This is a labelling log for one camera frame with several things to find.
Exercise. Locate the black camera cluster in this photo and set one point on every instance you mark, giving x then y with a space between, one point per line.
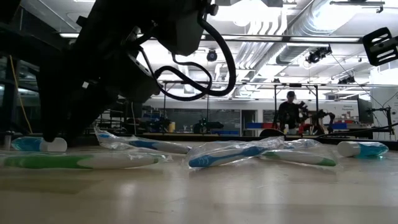
317 55

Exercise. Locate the black box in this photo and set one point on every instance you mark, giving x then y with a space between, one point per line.
136 107

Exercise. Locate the silver ventilation duct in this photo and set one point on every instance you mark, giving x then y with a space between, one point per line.
298 46

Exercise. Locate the black workstation frame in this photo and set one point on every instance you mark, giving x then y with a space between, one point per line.
164 115
295 85

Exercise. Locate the person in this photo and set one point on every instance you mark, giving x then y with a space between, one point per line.
287 113

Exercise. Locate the black lab robot arm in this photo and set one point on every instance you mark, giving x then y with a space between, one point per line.
323 116
205 126

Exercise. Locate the black aluminium table frame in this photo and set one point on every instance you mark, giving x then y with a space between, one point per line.
224 137

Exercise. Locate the small silver metal post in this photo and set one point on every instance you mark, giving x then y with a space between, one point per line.
7 141

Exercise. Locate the black computer monitor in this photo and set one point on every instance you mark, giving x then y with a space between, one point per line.
364 112

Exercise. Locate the long light strip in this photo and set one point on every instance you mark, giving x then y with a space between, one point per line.
311 39

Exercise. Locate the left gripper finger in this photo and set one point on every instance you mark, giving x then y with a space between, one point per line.
59 99
93 112

